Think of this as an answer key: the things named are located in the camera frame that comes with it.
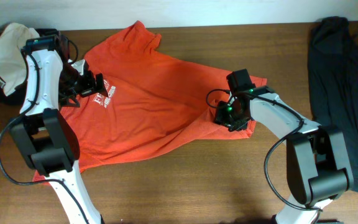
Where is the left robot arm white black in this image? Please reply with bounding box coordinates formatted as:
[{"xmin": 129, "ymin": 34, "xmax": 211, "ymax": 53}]
[{"xmin": 5, "ymin": 30, "xmax": 108, "ymax": 223}]

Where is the white crumpled garment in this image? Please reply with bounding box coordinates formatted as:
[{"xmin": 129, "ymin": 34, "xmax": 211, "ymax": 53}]
[{"xmin": 0, "ymin": 22, "xmax": 39, "ymax": 96}]

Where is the black garment on right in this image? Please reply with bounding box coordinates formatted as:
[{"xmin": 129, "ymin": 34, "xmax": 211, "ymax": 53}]
[{"xmin": 308, "ymin": 16, "xmax": 358, "ymax": 192}]

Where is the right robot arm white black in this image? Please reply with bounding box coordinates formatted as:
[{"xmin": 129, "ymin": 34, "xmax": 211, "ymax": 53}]
[{"xmin": 214, "ymin": 69, "xmax": 354, "ymax": 224}]

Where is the orange t-shirt with white logo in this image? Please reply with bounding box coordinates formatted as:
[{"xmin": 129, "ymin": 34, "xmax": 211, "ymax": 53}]
[{"xmin": 31, "ymin": 20, "xmax": 268, "ymax": 186}]

